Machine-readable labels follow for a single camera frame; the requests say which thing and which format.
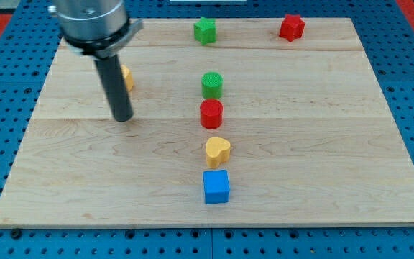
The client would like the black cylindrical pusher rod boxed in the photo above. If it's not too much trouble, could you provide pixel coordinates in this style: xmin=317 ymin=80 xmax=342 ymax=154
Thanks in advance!
xmin=94 ymin=55 xmax=134 ymax=122

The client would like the yellow hexagon block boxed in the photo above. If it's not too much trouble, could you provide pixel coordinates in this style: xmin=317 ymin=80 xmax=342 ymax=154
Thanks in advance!
xmin=121 ymin=65 xmax=134 ymax=92

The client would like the green star block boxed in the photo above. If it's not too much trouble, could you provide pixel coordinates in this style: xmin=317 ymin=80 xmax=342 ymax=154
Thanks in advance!
xmin=193 ymin=17 xmax=216 ymax=45

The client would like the green cylinder block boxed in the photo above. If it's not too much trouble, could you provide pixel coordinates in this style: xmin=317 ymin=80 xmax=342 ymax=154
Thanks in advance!
xmin=201 ymin=71 xmax=223 ymax=99

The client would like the red cylinder block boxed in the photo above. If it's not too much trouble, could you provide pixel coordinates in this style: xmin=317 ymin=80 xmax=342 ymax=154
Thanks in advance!
xmin=200 ymin=99 xmax=224 ymax=130

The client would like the yellow heart block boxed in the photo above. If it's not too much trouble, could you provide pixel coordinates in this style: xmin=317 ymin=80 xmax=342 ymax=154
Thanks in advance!
xmin=205 ymin=137 xmax=231 ymax=168

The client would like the light wooden board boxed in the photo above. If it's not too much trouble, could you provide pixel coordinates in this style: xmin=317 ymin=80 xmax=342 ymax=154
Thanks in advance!
xmin=0 ymin=18 xmax=414 ymax=229

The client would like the blue cube block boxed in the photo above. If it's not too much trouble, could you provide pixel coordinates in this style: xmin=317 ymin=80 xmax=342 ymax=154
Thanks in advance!
xmin=203 ymin=170 xmax=230 ymax=204

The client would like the red star block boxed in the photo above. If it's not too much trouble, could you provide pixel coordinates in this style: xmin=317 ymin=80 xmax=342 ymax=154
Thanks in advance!
xmin=279 ymin=14 xmax=305 ymax=42

